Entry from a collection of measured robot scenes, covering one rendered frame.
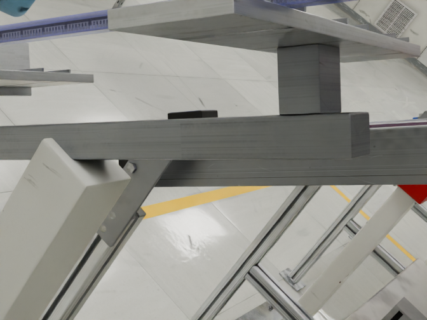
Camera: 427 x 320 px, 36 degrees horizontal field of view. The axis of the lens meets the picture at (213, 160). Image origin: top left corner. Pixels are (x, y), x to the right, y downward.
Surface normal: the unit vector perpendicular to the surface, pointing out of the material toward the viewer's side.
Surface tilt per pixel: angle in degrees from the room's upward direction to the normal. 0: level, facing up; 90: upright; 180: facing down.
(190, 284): 0
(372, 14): 90
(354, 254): 90
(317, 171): 90
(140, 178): 90
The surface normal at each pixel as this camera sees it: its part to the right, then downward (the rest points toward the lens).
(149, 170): -0.51, 0.07
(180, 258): 0.54, -0.75
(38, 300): 0.68, 0.65
